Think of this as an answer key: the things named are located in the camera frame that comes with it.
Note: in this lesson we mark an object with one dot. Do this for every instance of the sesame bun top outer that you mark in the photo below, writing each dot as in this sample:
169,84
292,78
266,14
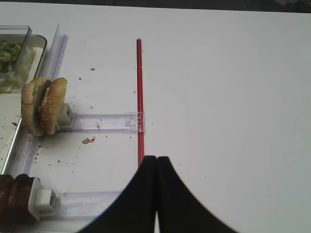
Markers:
51,103

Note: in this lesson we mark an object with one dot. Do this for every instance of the sesame bun top inner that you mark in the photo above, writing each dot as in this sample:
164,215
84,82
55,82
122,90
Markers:
31,97

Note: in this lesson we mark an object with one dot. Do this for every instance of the white lower right pusher block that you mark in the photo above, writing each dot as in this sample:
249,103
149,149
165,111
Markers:
42,202

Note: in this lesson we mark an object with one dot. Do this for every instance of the green lettuce pile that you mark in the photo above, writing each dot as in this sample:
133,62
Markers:
9,53

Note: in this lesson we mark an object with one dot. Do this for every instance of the red right guide rail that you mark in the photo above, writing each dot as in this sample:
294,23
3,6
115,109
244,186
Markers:
140,107

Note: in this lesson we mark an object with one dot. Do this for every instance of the clear lower right pusher track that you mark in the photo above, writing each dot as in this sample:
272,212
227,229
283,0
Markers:
81,205

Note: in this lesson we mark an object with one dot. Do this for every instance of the clear plastic salad container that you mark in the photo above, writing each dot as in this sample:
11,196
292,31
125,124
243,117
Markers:
14,80

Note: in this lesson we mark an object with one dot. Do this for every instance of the white metal tray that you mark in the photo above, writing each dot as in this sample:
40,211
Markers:
10,123

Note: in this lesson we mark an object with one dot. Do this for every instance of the clear pusher track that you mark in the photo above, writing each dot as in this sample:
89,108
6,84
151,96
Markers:
126,123
81,205

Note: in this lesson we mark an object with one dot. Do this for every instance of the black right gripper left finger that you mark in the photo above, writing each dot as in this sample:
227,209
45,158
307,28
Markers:
134,209

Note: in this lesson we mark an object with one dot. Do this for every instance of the white pusher block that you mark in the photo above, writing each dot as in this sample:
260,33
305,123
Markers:
42,202
65,116

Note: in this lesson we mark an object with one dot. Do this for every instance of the clear upper right pusher track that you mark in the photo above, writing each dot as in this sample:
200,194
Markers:
126,123

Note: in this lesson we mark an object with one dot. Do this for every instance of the stack of brown meat patties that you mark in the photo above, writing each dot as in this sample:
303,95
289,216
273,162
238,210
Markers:
14,199

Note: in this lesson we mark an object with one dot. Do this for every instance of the white upper right pusher block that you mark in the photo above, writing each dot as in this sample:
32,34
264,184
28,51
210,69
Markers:
65,116

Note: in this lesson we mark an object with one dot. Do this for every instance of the sesame bun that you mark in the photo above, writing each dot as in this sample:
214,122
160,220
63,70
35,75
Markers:
31,97
51,103

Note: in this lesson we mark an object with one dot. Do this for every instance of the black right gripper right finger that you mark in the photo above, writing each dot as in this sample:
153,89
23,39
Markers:
179,211

